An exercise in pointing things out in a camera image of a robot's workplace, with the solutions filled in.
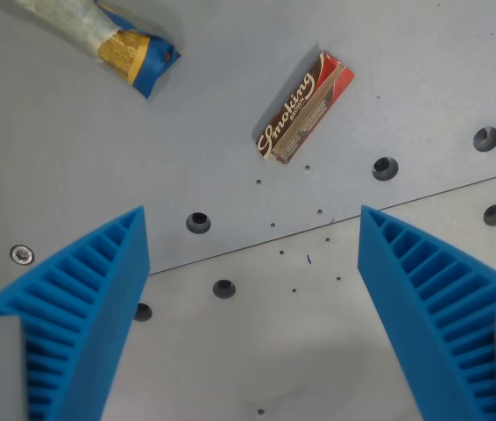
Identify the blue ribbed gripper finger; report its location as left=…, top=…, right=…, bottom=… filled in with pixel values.
left=0, top=205, right=150, bottom=421
left=358, top=204, right=496, bottom=421

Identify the blue and yellow snack bag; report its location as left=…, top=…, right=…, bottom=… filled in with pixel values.
left=14, top=0, right=182, bottom=100

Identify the silver hex bolt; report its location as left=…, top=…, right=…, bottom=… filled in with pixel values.
left=10, top=244, right=35, bottom=266

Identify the brown Smoking rolling paper box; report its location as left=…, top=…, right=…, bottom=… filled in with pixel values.
left=255, top=50, right=356, bottom=165

